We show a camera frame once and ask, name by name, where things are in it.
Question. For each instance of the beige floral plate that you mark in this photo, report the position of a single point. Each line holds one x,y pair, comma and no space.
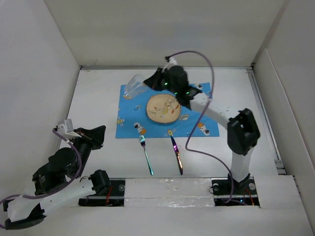
163,108

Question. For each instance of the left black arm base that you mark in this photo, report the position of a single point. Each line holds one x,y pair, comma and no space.
114,197

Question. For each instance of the iridescent knife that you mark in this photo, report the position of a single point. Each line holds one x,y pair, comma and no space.
177,153

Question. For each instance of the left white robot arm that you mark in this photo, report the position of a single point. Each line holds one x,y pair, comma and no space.
59,181

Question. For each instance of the iridescent fork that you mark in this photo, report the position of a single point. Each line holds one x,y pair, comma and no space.
143,145

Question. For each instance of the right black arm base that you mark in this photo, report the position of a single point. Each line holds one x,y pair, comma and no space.
241,194

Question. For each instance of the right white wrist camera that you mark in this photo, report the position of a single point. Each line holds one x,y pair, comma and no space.
170,62

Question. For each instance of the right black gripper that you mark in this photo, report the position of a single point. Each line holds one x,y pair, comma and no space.
154,81

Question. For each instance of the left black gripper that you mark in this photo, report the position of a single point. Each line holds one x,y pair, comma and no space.
96,136

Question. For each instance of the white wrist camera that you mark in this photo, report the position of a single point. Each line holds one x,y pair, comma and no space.
170,62
66,126

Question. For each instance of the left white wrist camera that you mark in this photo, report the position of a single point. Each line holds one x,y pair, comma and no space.
66,126

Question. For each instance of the clear plastic cup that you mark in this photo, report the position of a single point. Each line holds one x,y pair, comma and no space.
135,87

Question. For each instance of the blue patterned cloth placemat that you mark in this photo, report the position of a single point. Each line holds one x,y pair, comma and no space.
133,121

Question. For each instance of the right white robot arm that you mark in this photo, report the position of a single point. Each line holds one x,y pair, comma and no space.
241,127

